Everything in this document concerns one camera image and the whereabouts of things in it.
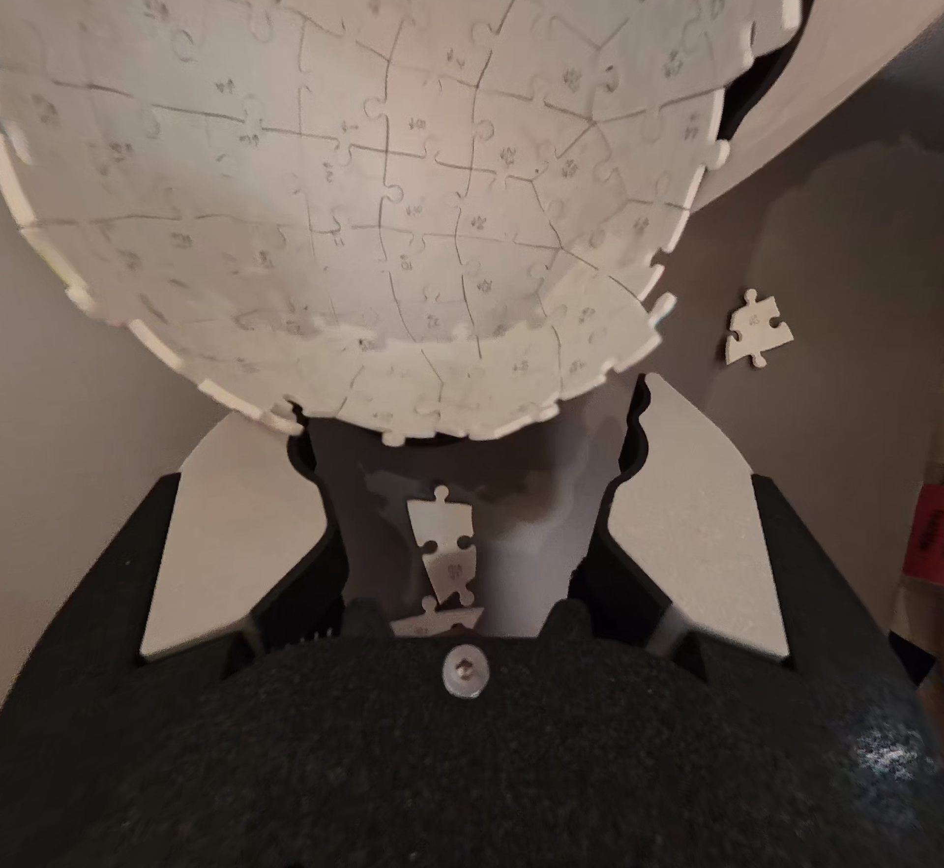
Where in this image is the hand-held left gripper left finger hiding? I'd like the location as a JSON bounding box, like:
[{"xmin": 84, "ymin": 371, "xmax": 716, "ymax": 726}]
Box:
[{"xmin": 139, "ymin": 403, "xmax": 348, "ymax": 662}]

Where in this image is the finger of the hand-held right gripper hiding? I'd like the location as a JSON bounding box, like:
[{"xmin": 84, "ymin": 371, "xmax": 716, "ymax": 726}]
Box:
[{"xmin": 693, "ymin": 0, "xmax": 944, "ymax": 214}]

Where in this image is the white puzzle piece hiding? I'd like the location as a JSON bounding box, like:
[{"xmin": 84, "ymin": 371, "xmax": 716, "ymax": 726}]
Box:
[
  {"xmin": 407, "ymin": 486, "xmax": 479, "ymax": 607},
  {"xmin": 726, "ymin": 289, "xmax": 796, "ymax": 369},
  {"xmin": 391, "ymin": 595, "xmax": 484, "ymax": 636}
]

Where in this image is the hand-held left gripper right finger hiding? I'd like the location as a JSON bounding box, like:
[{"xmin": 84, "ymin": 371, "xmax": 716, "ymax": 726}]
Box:
[{"xmin": 565, "ymin": 371, "xmax": 784, "ymax": 664}]

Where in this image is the colourful puzzle ball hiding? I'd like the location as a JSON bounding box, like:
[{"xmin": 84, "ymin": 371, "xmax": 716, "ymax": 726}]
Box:
[{"xmin": 0, "ymin": 0, "xmax": 805, "ymax": 445}]

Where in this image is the red carton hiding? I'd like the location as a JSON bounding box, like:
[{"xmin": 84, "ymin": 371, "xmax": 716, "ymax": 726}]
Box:
[{"xmin": 903, "ymin": 484, "xmax": 944, "ymax": 581}]

